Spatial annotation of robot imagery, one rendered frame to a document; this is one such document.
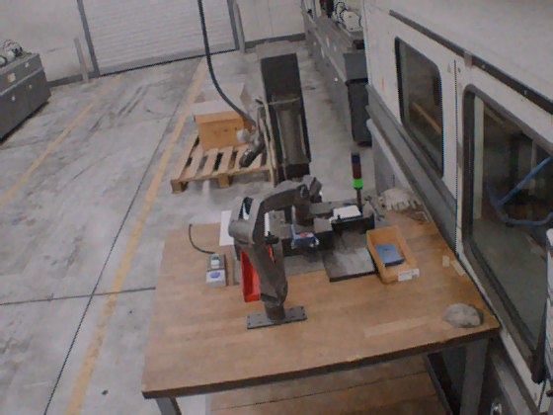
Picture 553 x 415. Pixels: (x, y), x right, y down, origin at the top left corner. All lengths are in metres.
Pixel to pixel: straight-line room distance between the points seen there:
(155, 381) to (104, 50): 10.26
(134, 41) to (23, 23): 2.57
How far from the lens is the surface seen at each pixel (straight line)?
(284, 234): 2.01
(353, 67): 4.94
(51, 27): 11.90
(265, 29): 11.06
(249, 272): 1.98
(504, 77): 1.44
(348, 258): 1.95
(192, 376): 1.63
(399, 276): 1.84
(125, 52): 11.43
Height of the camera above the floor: 2.02
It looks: 27 degrees down
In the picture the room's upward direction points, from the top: 10 degrees counter-clockwise
